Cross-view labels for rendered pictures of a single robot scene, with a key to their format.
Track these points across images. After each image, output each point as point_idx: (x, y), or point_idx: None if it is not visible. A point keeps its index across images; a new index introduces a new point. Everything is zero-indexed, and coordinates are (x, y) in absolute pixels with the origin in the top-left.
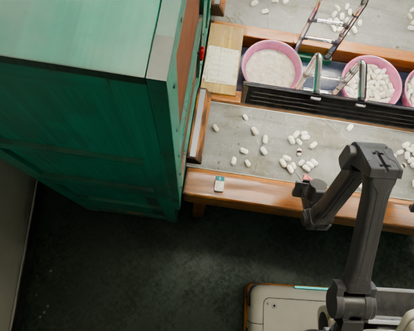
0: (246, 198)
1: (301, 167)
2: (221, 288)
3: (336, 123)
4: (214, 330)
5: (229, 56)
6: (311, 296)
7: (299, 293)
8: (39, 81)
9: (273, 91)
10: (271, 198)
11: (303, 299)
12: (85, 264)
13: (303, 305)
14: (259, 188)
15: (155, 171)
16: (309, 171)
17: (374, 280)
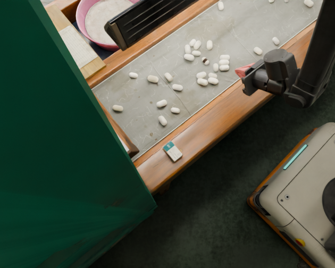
0: (206, 140)
1: (218, 71)
2: (232, 222)
3: (208, 13)
4: (258, 256)
5: (65, 37)
6: (302, 163)
7: (292, 169)
8: None
9: (145, 4)
10: (225, 118)
11: (299, 170)
12: None
13: (304, 175)
14: (208, 121)
15: (117, 222)
16: (228, 67)
17: (313, 110)
